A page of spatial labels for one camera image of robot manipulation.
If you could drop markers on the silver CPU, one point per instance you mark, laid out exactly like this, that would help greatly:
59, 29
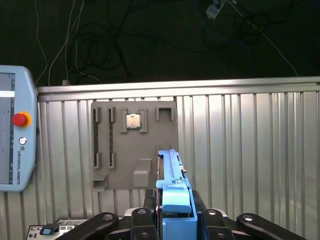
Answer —
133, 121

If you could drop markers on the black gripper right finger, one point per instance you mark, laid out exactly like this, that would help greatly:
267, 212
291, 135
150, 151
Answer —
215, 227

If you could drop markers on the grey parts rack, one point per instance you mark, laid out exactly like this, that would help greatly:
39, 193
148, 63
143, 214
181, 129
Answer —
150, 140

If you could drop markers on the black blue release latch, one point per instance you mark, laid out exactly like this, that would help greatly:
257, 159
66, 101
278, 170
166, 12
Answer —
47, 231

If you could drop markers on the grey metal slot retainer flap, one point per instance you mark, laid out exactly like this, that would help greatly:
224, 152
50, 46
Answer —
37, 236

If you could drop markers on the pale blue teach pendant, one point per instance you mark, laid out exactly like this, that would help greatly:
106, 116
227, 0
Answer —
22, 155

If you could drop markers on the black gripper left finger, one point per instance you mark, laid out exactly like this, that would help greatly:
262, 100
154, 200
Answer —
142, 227

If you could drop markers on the hard disk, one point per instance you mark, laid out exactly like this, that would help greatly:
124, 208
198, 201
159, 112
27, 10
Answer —
175, 200

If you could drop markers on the grey power adapter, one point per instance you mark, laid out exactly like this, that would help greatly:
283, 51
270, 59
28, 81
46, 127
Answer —
213, 10

